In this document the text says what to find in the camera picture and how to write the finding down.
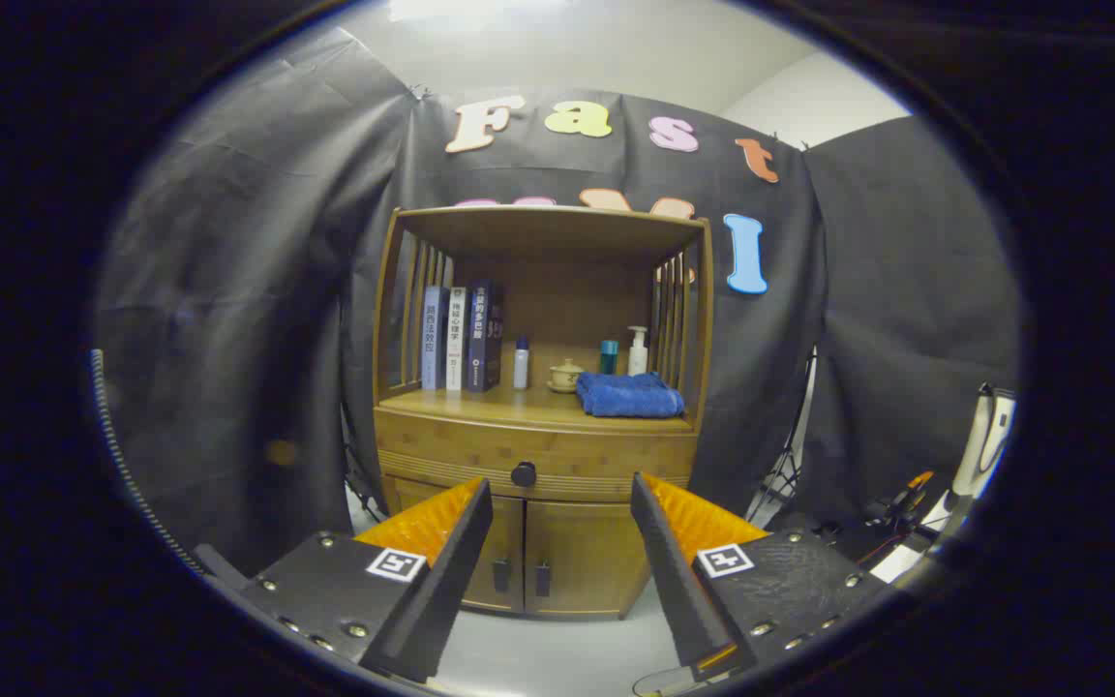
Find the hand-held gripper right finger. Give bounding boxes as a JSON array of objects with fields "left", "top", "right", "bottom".
[{"left": 630, "top": 472, "right": 892, "bottom": 683}]

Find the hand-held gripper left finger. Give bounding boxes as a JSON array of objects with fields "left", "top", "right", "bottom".
[{"left": 246, "top": 476, "right": 495, "bottom": 684}]

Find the wooden cabinet door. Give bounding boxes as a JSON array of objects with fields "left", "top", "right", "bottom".
[
  {"left": 391, "top": 476, "right": 526, "bottom": 613},
  {"left": 525, "top": 499, "right": 657, "bottom": 619}
]

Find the wooden countertop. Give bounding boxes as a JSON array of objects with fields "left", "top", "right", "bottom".
[{"left": 378, "top": 382, "right": 694, "bottom": 434}]

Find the wooden cabinet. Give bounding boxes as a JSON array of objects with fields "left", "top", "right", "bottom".
[{"left": 371, "top": 205, "right": 713, "bottom": 621}]

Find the black tripod stand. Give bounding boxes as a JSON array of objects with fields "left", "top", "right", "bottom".
[{"left": 746, "top": 348, "right": 820, "bottom": 529}]

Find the black equipment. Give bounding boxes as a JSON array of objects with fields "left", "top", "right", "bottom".
[{"left": 772, "top": 499, "right": 948, "bottom": 572}]

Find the blue folded towel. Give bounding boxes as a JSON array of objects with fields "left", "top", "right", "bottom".
[{"left": 576, "top": 372, "right": 686, "bottom": 419}]

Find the white book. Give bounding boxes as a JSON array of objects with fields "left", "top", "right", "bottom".
[{"left": 446, "top": 287, "right": 469, "bottom": 392}]

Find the light blue book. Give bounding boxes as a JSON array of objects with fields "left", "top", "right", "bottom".
[{"left": 421, "top": 286, "right": 450, "bottom": 391}]

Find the dark blue book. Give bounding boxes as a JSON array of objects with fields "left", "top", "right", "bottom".
[{"left": 467, "top": 280, "right": 505, "bottom": 393}]

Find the white device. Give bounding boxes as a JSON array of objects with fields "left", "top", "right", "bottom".
[{"left": 949, "top": 385, "right": 1015, "bottom": 504}]

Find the black backdrop cloth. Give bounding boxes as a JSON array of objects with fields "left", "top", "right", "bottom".
[{"left": 93, "top": 24, "right": 1021, "bottom": 582}]

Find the thin black cable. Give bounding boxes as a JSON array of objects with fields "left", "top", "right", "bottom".
[{"left": 633, "top": 666, "right": 706, "bottom": 697}]

